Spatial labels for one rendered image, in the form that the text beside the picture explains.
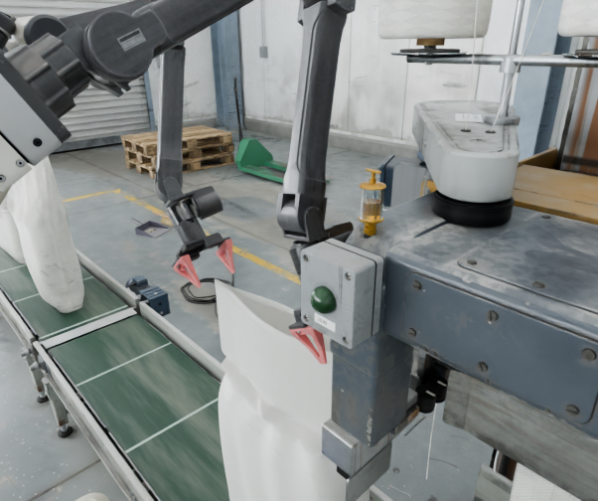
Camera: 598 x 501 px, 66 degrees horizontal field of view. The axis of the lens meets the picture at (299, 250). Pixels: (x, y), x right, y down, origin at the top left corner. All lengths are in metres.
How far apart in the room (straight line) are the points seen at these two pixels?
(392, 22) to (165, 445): 1.34
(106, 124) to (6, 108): 7.78
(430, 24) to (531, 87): 4.74
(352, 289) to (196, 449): 1.21
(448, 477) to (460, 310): 1.64
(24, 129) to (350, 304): 0.41
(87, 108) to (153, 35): 7.60
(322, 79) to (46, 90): 0.41
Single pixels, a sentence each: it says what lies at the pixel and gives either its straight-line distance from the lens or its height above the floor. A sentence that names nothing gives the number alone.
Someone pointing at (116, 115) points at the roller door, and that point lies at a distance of 8.44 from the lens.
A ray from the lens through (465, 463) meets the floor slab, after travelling 2.13.
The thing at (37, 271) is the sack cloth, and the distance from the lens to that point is 2.41.
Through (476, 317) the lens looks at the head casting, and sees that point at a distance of 0.44.
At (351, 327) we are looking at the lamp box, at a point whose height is 1.27.
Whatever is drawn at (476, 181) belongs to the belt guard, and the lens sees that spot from 0.54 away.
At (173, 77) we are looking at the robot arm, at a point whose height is 1.45.
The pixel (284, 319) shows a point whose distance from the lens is 1.01.
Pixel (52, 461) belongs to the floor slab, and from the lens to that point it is 2.28.
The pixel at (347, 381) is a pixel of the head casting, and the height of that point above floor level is 1.15.
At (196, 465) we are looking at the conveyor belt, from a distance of 1.55.
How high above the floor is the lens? 1.53
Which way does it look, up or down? 24 degrees down
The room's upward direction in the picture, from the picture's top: 1 degrees counter-clockwise
